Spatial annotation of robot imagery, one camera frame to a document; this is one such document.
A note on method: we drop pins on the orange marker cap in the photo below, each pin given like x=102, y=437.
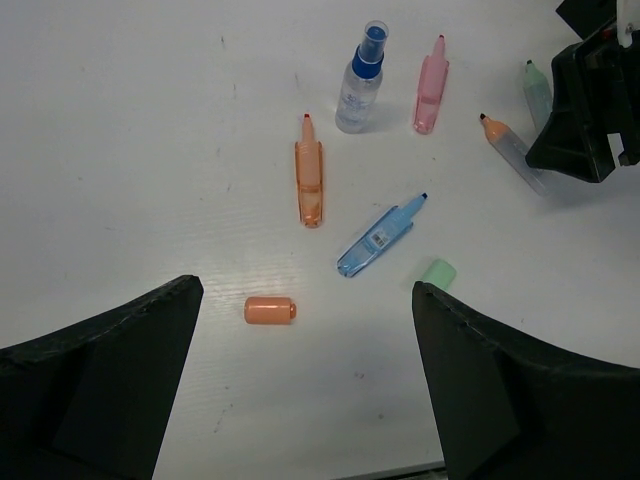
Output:
x=271, y=311

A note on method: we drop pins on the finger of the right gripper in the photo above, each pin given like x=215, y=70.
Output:
x=588, y=106

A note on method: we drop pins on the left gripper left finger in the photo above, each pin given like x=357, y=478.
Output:
x=93, y=400

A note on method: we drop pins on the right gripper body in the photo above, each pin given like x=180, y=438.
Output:
x=597, y=21

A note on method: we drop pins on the green marker cap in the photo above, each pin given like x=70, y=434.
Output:
x=436, y=271

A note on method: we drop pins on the blue spray bottle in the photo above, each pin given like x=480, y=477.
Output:
x=362, y=79

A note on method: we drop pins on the pink highlighter pen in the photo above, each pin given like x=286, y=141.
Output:
x=430, y=89

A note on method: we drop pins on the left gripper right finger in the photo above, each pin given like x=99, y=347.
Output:
x=510, y=406

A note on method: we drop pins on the orange frosted marker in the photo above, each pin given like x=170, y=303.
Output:
x=513, y=150

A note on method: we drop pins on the orange translucent highlighter pen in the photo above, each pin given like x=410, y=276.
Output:
x=309, y=171

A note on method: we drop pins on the blue highlighter pen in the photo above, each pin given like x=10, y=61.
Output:
x=379, y=237

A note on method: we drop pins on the green highlighter pen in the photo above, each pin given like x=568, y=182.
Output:
x=538, y=95

